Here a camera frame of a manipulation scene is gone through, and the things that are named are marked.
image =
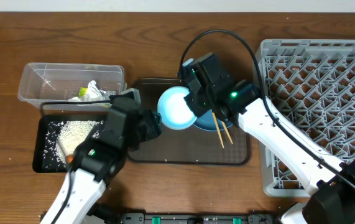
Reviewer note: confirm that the light blue bowl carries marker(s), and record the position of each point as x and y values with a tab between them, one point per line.
174	110

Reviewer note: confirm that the brown serving tray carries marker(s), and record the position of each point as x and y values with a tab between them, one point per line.
190	146

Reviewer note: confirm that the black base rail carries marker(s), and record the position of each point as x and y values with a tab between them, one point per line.
196	218

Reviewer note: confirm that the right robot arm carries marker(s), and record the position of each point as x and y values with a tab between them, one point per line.
328	181

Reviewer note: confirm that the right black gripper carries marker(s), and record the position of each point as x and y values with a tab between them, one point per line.
193	99

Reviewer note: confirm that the black plastic tray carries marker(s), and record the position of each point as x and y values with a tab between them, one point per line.
40	149

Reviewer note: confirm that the clear plastic bin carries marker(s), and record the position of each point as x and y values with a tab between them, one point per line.
43	82

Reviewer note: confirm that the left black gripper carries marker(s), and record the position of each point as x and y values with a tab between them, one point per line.
151	117

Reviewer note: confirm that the wooden chopstick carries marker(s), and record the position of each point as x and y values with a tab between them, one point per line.
227	132
218	129

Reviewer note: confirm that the green snack wrapper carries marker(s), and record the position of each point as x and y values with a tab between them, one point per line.
82	92

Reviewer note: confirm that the orange carrot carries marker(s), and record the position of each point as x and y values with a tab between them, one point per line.
69	158

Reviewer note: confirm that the white napkin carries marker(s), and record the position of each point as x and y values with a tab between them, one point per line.
93	94

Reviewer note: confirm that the spilled white rice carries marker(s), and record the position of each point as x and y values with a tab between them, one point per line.
61	139

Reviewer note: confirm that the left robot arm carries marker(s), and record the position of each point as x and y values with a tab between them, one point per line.
96	161

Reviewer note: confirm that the grey dishwasher rack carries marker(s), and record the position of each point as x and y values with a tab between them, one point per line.
312	83

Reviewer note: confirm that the dark blue plate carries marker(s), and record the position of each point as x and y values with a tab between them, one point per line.
206	122

